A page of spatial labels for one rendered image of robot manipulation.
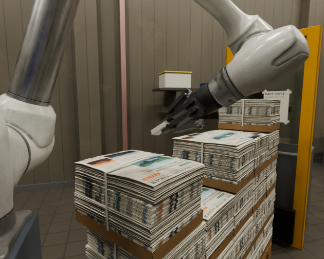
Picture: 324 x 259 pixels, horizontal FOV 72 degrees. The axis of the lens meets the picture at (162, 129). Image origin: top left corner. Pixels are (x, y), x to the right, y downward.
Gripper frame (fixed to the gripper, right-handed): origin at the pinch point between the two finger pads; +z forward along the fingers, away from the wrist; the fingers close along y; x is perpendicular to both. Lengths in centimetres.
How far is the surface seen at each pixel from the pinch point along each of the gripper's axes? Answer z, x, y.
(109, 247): 35.9, -1.7, 29.2
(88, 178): 28.1, -10.3, 6.1
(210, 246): 19, 33, 40
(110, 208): 21.5, -8.4, 18.1
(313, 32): -55, 147, -72
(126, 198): 13.0, -8.5, 17.1
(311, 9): -91, 405, -241
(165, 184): 1.5, -3.4, 16.8
